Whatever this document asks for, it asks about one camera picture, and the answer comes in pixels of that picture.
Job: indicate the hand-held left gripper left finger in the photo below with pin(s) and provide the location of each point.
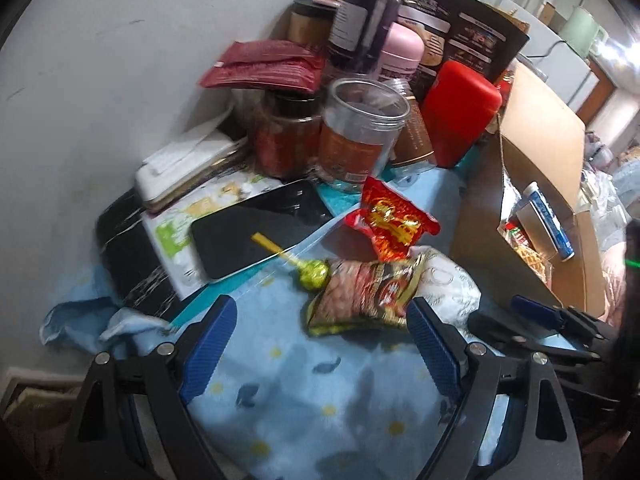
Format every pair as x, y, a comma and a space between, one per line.
207, 345

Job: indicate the blue and white tube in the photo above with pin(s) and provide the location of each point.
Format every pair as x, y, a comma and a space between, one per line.
547, 220

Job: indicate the black printed carton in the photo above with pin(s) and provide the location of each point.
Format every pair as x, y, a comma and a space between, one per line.
475, 35

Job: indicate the white and green booklet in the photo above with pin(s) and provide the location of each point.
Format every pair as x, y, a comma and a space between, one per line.
170, 230

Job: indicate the white flat case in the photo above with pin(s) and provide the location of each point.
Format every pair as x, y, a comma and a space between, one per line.
165, 190

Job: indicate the dark blue jar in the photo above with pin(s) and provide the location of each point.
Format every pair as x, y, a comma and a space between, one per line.
360, 25

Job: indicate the white patterned tissue pack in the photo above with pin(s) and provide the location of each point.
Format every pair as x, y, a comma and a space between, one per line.
455, 280

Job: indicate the white folded paper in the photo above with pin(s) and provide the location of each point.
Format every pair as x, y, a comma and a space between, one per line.
185, 150

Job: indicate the maroon sachet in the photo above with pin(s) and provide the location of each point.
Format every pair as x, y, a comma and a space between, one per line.
260, 77
270, 52

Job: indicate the pink quilted garment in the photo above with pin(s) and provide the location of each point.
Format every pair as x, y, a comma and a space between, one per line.
612, 280

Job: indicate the cardboard box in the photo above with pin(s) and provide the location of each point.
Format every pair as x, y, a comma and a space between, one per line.
540, 125

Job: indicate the light blue printed blanket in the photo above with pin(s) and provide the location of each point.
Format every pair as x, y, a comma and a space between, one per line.
300, 385

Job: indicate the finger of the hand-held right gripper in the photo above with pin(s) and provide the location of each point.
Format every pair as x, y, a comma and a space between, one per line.
535, 310
495, 330

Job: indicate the yellow snack packet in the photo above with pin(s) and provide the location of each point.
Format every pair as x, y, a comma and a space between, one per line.
535, 260

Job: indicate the black smartphone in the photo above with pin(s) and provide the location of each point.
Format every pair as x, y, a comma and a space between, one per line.
250, 230

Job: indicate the red and gold snack packet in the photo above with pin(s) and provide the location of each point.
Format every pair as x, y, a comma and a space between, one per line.
390, 220

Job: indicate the red plastic canister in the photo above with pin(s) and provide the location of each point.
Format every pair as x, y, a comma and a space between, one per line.
460, 110

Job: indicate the clear jar brown label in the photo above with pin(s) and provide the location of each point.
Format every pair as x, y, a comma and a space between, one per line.
412, 135

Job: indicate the clear plastic bag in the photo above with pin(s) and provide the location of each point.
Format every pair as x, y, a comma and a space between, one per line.
610, 180

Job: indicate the gold wrapped lollipop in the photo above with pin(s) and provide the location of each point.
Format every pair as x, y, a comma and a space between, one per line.
312, 275

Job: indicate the pale green kettle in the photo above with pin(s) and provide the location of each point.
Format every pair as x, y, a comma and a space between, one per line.
580, 30

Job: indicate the brown noodle snack packet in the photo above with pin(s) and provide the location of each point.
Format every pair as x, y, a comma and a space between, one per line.
360, 295

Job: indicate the brown wooden door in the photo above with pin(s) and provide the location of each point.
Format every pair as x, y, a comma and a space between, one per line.
595, 95

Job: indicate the white refrigerator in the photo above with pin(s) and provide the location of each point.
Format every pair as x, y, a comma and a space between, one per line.
575, 72

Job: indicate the pink lid jar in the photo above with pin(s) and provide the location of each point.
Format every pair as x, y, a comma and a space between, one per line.
402, 50

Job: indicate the dark jar red label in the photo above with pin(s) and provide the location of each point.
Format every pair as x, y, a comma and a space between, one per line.
285, 140

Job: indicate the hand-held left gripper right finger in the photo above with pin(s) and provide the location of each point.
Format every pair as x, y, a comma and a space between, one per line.
435, 350

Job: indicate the open clear jar orange label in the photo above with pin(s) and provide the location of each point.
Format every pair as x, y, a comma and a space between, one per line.
350, 155

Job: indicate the black marbled notebook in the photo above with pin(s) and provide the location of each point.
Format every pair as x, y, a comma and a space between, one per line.
130, 270

